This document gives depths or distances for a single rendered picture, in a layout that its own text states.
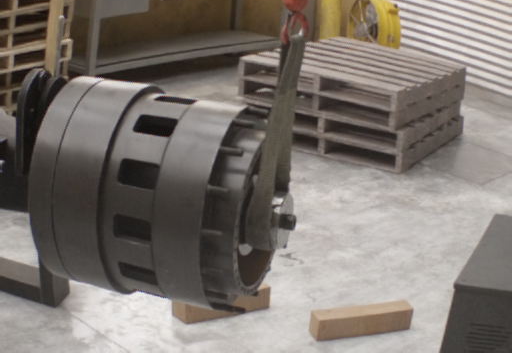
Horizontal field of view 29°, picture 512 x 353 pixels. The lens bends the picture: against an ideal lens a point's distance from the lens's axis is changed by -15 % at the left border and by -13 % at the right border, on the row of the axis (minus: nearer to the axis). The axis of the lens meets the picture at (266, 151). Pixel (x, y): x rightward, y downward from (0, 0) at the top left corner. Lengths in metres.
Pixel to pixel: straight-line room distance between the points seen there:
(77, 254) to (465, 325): 1.00
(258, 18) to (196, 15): 0.73
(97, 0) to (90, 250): 4.63
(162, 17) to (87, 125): 5.92
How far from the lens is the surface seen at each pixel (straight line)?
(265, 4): 9.29
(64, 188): 2.58
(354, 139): 6.17
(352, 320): 3.97
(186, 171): 2.48
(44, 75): 2.74
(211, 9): 8.85
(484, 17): 8.32
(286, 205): 2.65
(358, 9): 8.28
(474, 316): 2.41
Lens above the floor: 1.74
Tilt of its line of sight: 16 degrees down
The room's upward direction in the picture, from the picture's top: 4 degrees clockwise
